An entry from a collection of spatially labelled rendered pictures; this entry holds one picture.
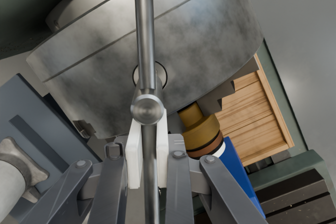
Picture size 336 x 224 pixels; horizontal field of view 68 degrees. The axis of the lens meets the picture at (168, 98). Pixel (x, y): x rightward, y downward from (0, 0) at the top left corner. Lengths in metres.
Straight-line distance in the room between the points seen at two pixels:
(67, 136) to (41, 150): 0.09
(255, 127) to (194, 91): 0.45
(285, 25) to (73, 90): 1.43
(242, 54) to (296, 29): 1.36
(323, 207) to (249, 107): 0.32
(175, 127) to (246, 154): 0.37
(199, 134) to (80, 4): 0.25
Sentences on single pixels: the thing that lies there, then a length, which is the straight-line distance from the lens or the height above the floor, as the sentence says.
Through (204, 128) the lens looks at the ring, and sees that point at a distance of 0.40.
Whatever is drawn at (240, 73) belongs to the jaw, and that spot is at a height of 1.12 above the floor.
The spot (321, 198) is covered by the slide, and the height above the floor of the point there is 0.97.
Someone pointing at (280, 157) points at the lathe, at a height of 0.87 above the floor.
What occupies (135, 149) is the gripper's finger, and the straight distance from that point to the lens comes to 0.16.
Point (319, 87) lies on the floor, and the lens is 1.79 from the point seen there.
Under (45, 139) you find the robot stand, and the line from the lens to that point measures 0.93.
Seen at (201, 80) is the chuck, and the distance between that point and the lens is 0.25.
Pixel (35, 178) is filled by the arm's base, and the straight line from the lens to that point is 0.94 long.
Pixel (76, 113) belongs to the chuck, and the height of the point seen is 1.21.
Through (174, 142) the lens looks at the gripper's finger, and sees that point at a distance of 0.18.
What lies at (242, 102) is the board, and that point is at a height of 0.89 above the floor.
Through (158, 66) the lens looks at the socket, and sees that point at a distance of 0.24.
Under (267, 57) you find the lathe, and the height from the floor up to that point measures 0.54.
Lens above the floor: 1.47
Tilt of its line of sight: 70 degrees down
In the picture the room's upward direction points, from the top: 177 degrees counter-clockwise
